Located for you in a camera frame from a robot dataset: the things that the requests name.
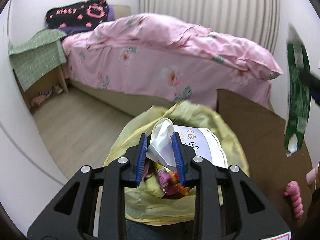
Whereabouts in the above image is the white plastic wrapper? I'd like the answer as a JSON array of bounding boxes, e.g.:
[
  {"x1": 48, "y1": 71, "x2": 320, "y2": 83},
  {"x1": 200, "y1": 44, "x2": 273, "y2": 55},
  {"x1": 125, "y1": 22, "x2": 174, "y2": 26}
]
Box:
[{"x1": 146, "y1": 118, "x2": 178, "y2": 168}]

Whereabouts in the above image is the yellow pink snack packet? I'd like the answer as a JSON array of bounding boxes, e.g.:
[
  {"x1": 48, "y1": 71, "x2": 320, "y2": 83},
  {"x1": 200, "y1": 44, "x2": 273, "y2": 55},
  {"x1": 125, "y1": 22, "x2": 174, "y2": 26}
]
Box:
[{"x1": 154, "y1": 162, "x2": 173, "y2": 194}]

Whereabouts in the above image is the yellow plastic bag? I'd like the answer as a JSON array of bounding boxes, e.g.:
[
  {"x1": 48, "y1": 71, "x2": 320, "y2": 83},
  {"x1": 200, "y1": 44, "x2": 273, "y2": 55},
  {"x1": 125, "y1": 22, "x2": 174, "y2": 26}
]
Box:
[{"x1": 104, "y1": 101, "x2": 250, "y2": 224}]

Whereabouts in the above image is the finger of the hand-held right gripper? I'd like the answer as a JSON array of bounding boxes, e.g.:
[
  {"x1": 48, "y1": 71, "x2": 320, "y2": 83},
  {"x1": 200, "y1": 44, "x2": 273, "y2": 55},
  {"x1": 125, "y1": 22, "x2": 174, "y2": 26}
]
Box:
[{"x1": 299, "y1": 69, "x2": 320, "y2": 100}]

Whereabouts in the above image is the black Hello Kitty pillow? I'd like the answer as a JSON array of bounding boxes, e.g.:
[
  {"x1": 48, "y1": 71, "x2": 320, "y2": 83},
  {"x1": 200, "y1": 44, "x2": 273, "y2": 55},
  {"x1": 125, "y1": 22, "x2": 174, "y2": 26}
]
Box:
[{"x1": 46, "y1": 0, "x2": 110, "y2": 29}]

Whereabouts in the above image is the white pleated curtain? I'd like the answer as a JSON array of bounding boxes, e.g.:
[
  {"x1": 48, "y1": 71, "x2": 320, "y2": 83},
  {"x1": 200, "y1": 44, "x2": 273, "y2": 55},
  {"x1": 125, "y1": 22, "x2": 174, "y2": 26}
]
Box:
[{"x1": 139, "y1": 0, "x2": 280, "y2": 53}]

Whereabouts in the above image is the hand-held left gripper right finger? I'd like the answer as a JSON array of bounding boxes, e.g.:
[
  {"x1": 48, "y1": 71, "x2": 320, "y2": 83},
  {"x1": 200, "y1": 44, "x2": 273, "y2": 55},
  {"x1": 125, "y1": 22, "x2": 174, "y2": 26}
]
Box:
[{"x1": 171, "y1": 132, "x2": 292, "y2": 240}]

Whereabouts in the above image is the pink floral bed sheet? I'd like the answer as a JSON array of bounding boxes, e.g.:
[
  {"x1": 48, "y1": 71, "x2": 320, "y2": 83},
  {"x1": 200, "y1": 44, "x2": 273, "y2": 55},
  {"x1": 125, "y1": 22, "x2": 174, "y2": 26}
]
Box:
[{"x1": 62, "y1": 34, "x2": 272, "y2": 110}]

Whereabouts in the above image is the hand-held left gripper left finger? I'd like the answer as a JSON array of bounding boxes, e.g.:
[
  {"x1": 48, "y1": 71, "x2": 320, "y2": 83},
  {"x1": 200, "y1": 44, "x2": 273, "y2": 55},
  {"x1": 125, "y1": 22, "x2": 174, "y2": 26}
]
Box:
[{"x1": 27, "y1": 133, "x2": 148, "y2": 240}]

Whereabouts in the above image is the green white snack packet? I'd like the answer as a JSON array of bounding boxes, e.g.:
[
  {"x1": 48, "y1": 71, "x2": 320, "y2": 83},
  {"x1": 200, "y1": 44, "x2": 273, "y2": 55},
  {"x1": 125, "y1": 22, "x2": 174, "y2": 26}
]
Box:
[{"x1": 284, "y1": 22, "x2": 312, "y2": 157}]

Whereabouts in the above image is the green checked cloth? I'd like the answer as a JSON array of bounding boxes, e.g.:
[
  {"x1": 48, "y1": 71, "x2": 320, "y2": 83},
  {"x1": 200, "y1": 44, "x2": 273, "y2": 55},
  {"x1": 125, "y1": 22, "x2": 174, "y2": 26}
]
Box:
[{"x1": 8, "y1": 29, "x2": 67, "y2": 92}]

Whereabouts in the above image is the pink plastic toy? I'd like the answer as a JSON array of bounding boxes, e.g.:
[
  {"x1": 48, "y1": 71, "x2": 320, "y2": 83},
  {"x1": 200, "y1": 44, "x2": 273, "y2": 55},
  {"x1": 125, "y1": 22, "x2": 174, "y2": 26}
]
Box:
[{"x1": 283, "y1": 181, "x2": 304, "y2": 220}]

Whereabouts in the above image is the pink floral duvet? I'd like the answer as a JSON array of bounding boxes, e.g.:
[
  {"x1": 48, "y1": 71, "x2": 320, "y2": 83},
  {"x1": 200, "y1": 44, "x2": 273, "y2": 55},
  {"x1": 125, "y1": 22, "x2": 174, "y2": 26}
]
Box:
[{"x1": 86, "y1": 12, "x2": 284, "y2": 80}]

